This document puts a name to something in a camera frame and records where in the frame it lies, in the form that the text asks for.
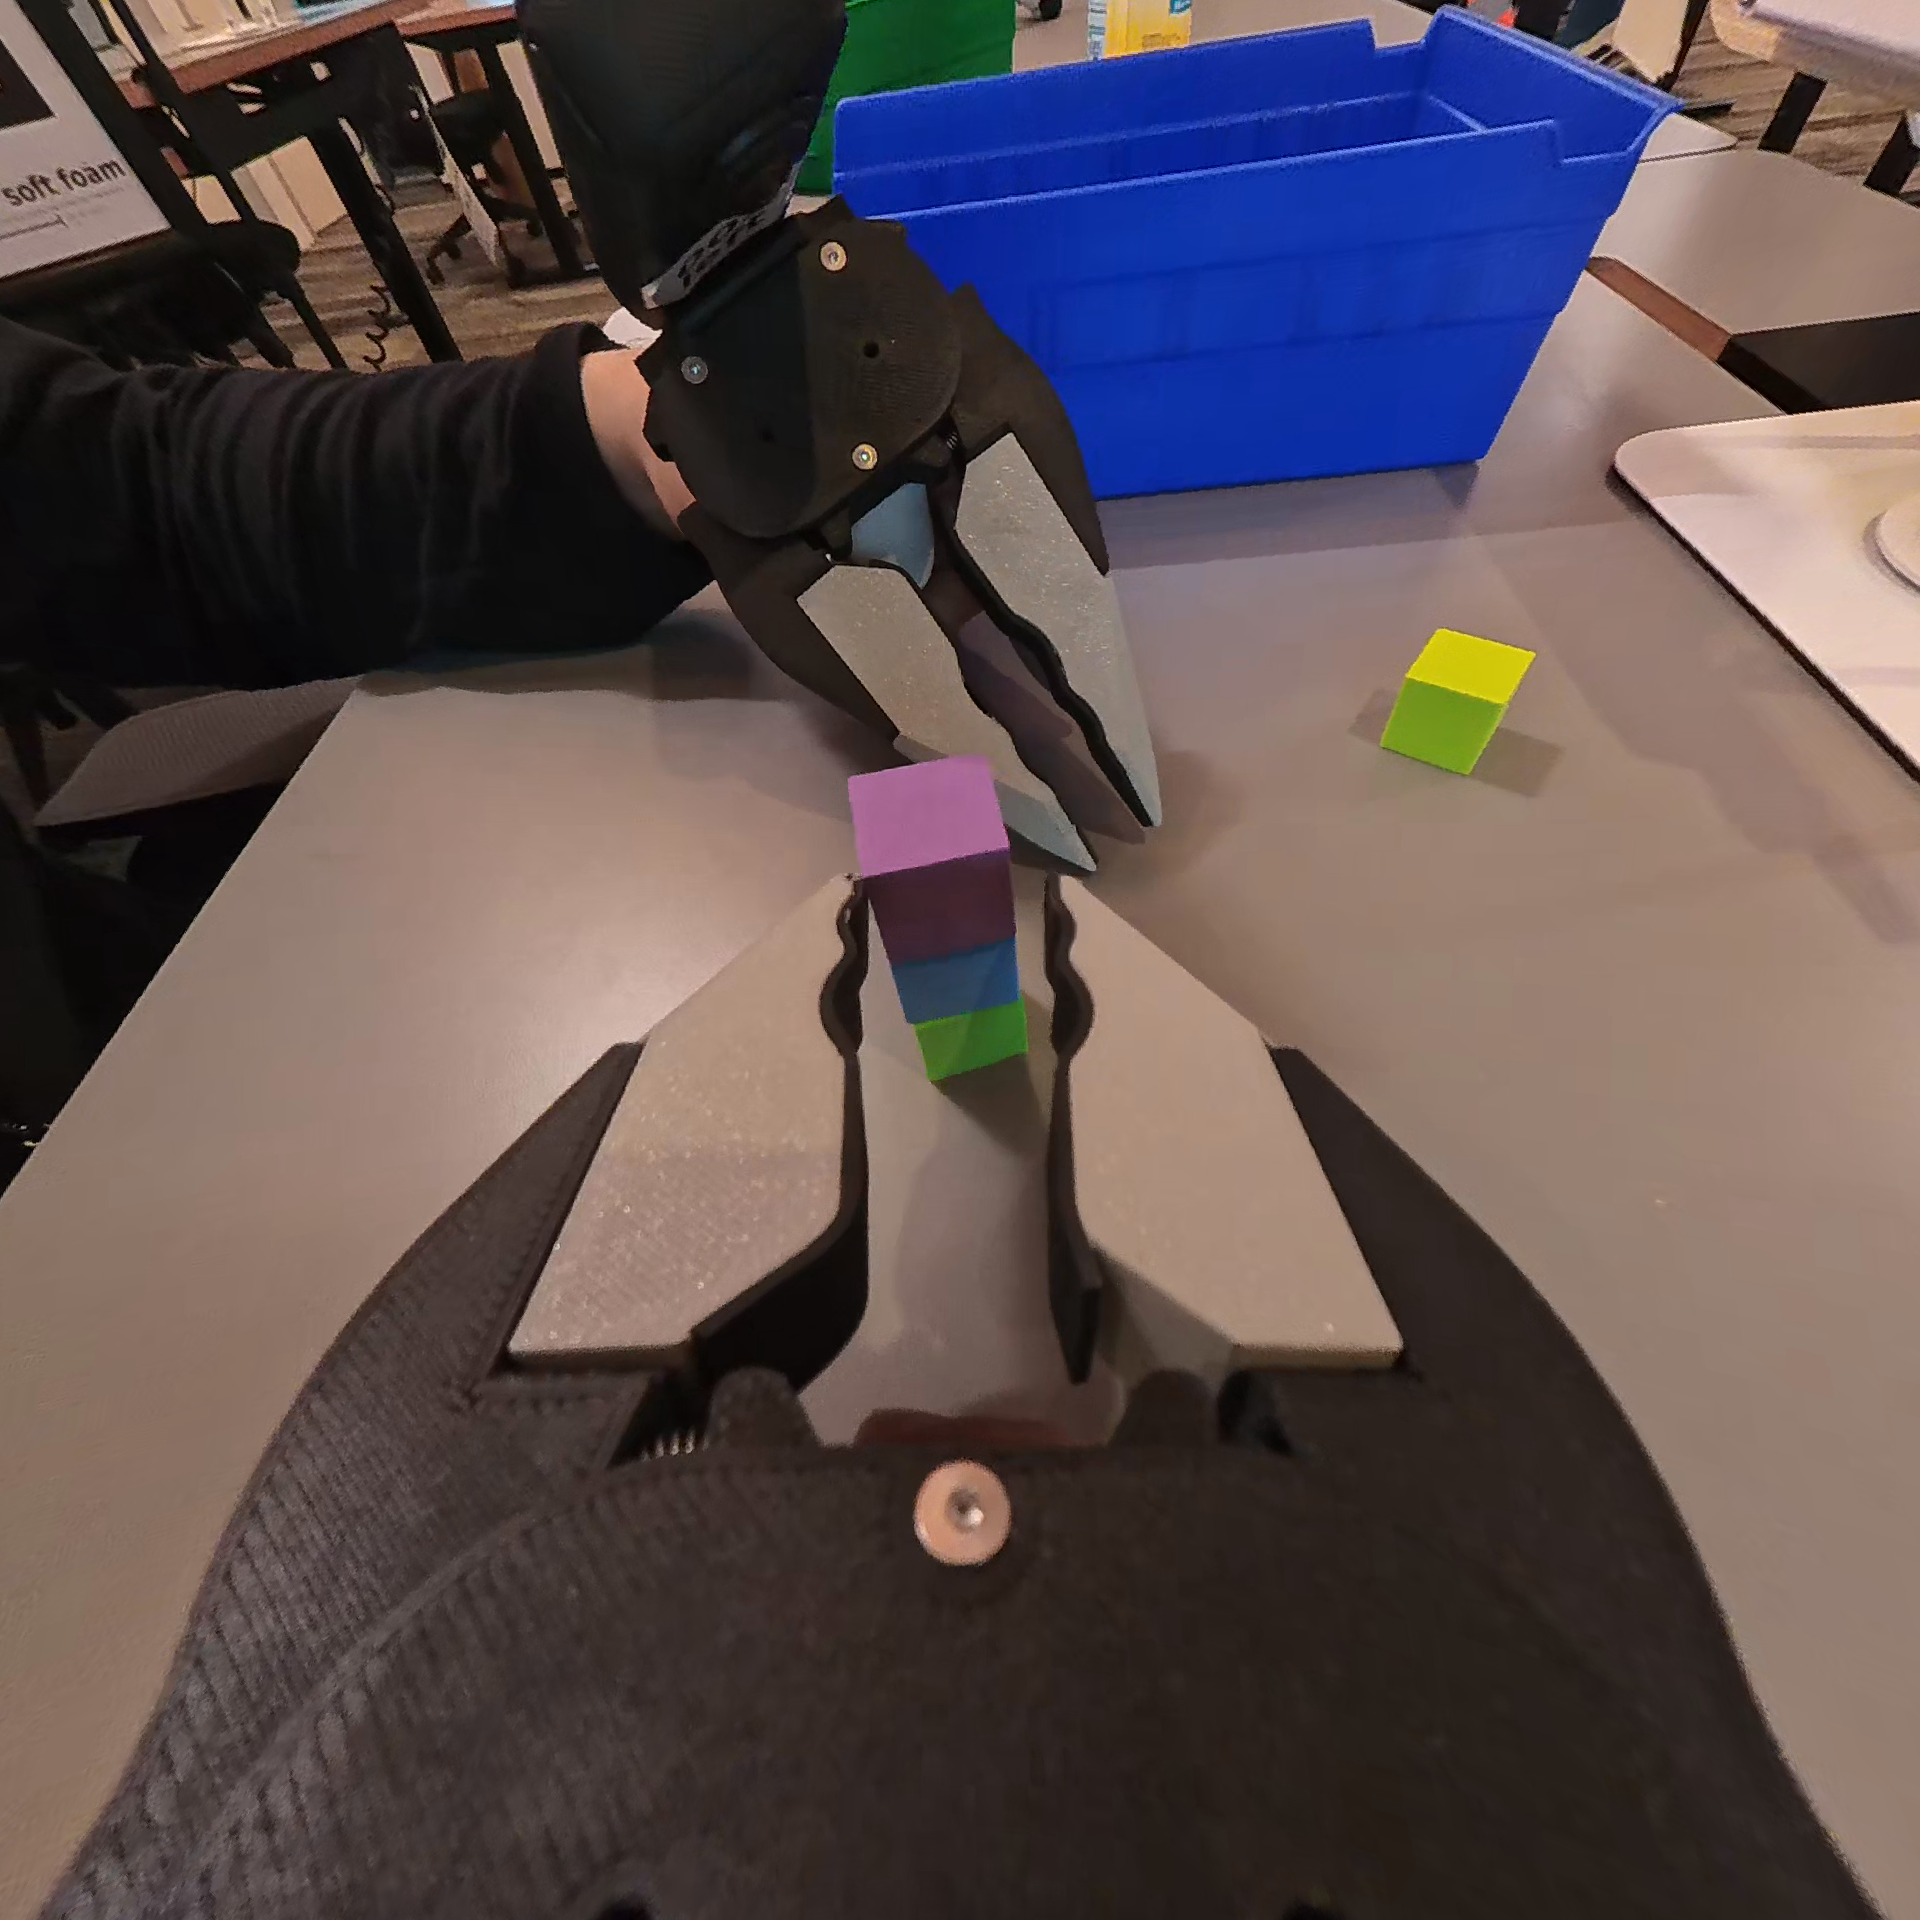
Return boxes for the wooden desk black legs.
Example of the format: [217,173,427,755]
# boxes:
[397,0,587,287]
[105,0,467,362]

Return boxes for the green plastic bin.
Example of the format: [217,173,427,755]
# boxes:
[795,0,1010,197]

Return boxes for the purple foam cube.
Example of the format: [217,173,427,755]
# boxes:
[847,756,1016,963]

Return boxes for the blue plastic bin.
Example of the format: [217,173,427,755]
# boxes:
[832,4,1679,501]

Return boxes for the person's left forearm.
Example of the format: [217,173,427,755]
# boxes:
[0,315,714,696]

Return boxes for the blue foam cube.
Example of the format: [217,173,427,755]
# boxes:
[893,937,1022,1025]

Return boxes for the person's black clothing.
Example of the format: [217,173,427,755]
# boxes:
[0,675,363,1187]

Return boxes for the black office chair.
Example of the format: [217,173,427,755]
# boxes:
[0,223,305,368]

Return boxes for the yellow foam cube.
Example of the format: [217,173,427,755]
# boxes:
[1380,628,1535,777]

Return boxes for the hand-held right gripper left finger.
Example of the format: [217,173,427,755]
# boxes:
[510,874,872,1393]

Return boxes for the person's left hand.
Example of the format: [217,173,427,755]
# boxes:
[582,344,699,537]

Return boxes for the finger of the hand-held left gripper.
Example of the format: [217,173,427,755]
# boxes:
[795,559,1101,876]
[952,431,1165,830]

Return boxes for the white document stand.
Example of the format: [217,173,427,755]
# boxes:
[1612,0,1920,784]

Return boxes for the green foam cube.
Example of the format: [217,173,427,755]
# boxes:
[911,998,1031,1082]

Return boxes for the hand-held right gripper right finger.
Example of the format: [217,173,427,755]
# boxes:
[1042,874,1408,1384]

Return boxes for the white sign board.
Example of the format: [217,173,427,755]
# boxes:
[0,0,178,283]

